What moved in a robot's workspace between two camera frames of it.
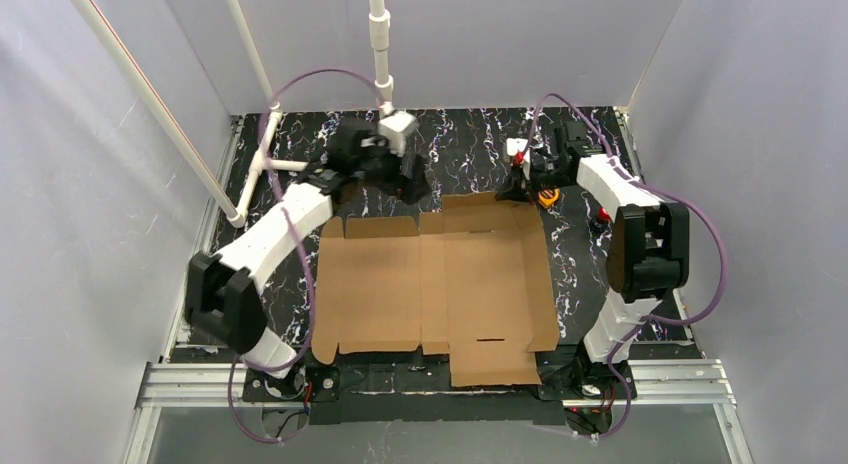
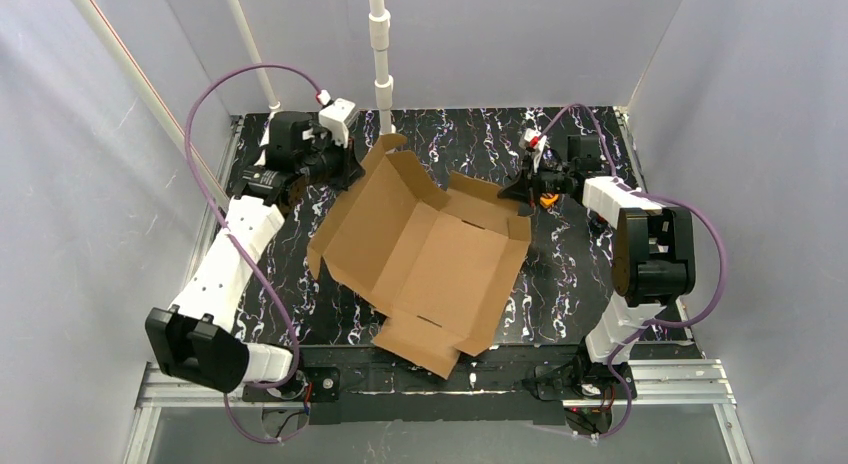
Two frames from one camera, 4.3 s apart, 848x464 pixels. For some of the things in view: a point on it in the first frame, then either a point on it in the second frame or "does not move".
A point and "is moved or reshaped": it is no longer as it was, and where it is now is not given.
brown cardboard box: (472, 281) is moved or reshaped
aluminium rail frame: (657, 383) does not move
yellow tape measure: (547, 197) does not move
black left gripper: (403, 176) to (346, 167)
